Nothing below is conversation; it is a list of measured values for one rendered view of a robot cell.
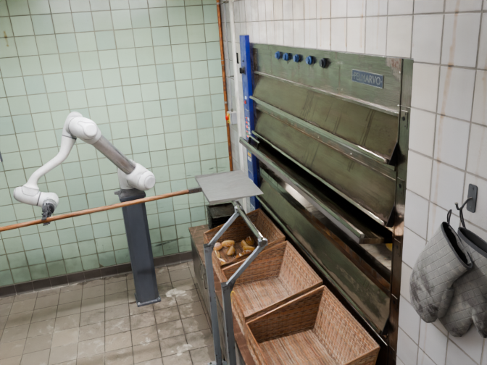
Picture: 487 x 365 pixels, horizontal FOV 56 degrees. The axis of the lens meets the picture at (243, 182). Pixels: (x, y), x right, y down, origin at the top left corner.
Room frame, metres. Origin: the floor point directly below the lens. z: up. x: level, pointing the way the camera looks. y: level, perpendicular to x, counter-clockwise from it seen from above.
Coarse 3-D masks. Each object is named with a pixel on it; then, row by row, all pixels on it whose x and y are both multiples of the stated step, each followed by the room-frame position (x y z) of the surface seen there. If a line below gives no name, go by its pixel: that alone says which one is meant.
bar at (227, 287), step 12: (252, 228) 2.32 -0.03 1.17; (216, 240) 2.59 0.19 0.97; (264, 240) 2.16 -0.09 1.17; (204, 252) 2.57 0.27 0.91; (228, 288) 2.10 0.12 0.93; (228, 300) 2.10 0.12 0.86; (216, 312) 2.57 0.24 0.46; (228, 312) 2.10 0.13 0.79; (216, 324) 2.57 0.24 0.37; (228, 324) 2.10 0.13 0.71; (216, 336) 2.56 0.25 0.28; (228, 336) 2.10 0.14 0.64; (216, 348) 2.56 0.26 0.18; (228, 348) 2.10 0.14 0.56; (216, 360) 2.56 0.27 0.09; (228, 360) 2.11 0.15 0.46
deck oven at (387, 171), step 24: (408, 72) 1.63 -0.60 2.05; (408, 96) 1.62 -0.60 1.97; (288, 120) 2.77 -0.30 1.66; (408, 120) 1.61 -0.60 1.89; (336, 144) 2.15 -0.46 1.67; (408, 144) 1.60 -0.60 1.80; (384, 168) 1.75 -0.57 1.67; (336, 288) 2.14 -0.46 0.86; (384, 288) 1.71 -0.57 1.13; (384, 336) 1.68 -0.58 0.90
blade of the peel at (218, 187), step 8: (200, 176) 3.25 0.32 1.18; (208, 176) 3.26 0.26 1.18; (216, 176) 3.24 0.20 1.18; (224, 176) 3.22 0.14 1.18; (232, 176) 3.20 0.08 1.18; (240, 176) 3.18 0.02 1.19; (200, 184) 3.11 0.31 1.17; (208, 184) 3.09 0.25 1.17; (216, 184) 3.07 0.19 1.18; (224, 184) 3.05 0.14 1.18; (232, 184) 3.03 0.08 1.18; (240, 184) 3.02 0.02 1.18; (248, 184) 3.00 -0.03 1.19; (208, 192) 2.93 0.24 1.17; (216, 192) 2.92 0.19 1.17; (224, 192) 2.90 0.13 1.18; (232, 192) 2.88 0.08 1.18; (240, 192) 2.87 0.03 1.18; (248, 192) 2.85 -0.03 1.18; (256, 192) 2.83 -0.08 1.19; (208, 200) 2.75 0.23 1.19; (216, 200) 2.72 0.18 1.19; (224, 200) 2.73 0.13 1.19; (232, 200) 2.75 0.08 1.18
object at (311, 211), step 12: (264, 168) 3.35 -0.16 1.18; (276, 180) 3.05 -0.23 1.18; (288, 192) 2.81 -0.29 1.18; (300, 204) 2.61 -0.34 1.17; (312, 216) 2.43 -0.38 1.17; (324, 216) 2.40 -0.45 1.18; (324, 228) 2.28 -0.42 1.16; (336, 228) 2.23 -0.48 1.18; (336, 240) 2.14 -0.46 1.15; (348, 240) 2.08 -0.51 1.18; (348, 252) 2.02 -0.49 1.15; (360, 252) 1.95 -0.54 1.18; (360, 264) 1.90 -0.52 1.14; (372, 264) 1.83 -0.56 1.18; (384, 276) 1.73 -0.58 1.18
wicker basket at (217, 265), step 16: (224, 224) 3.27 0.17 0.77; (240, 224) 3.30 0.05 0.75; (256, 224) 3.34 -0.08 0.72; (272, 224) 3.04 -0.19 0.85; (208, 240) 3.08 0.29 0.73; (224, 240) 3.27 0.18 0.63; (240, 240) 3.30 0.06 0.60; (256, 240) 3.27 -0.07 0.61; (272, 240) 2.99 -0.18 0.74; (224, 256) 3.08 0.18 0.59; (240, 256) 2.74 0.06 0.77; (272, 256) 2.80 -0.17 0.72; (256, 272) 2.77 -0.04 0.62
